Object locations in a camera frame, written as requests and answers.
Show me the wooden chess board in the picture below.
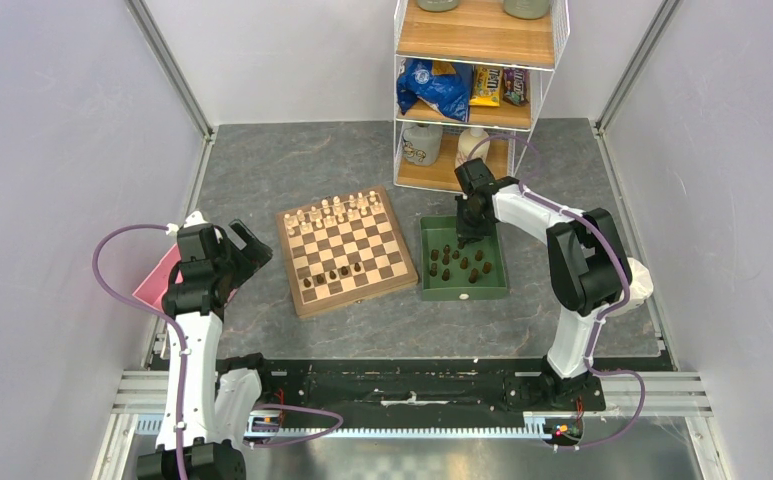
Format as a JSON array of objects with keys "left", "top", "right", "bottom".
[{"left": 275, "top": 185, "right": 419, "bottom": 318}]

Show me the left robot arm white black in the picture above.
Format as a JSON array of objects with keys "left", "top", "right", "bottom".
[{"left": 136, "top": 211, "right": 276, "bottom": 479}]

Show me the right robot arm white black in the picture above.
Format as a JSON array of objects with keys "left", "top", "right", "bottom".
[{"left": 455, "top": 159, "right": 633, "bottom": 409}]

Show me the green tray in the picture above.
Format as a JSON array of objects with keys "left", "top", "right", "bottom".
[{"left": 420, "top": 215, "right": 510, "bottom": 302}]

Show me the pink box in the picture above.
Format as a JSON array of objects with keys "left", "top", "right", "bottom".
[{"left": 131, "top": 243, "right": 242, "bottom": 314}]

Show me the cream patterned bottle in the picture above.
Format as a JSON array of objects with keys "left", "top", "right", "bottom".
[{"left": 454, "top": 127, "right": 490, "bottom": 168}]

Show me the clear patterned jug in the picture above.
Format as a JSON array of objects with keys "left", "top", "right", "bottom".
[{"left": 401, "top": 123, "right": 443, "bottom": 167}]

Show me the blue snack bag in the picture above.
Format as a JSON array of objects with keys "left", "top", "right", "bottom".
[{"left": 396, "top": 58, "right": 473, "bottom": 122}]

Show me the yellow candy bag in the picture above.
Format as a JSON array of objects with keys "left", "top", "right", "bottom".
[{"left": 469, "top": 66, "right": 503, "bottom": 107}]

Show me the brown candy bag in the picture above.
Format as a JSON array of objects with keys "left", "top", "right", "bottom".
[{"left": 503, "top": 68, "right": 530, "bottom": 107}]

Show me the white paper roll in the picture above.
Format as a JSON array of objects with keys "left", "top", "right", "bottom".
[{"left": 619, "top": 257, "right": 654, "bottom": 313}]

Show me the green glass jar right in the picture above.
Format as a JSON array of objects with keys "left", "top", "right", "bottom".
[{"left": 502, "top": 0, "right": 551, "bottom": 20}]

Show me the green glass jar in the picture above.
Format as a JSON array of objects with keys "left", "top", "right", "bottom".
[
  {"left": 502, "top": 0, "right": 551, "bottom": 20},
  {"left": 416, "top": 0, "right": 461, "bottom": 13}
]

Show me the green glass jar left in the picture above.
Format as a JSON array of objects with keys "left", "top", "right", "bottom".
[{"left": 416, "top": 0, "right": 461, "bottom": 13}]

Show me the wire shelf with wood boards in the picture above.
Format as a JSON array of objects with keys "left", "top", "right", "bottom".
[{"left": 393, "top": 1, "right": 570, "bottom": 192}]

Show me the aluminium rail frame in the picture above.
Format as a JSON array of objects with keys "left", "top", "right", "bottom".
[{"left": 113, "top": 371, "right": 713, "bottom": 440}]

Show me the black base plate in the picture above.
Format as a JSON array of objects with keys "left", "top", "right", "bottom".
[{"left": 212, "top": 360, "right": 607, "bottom": 413}]

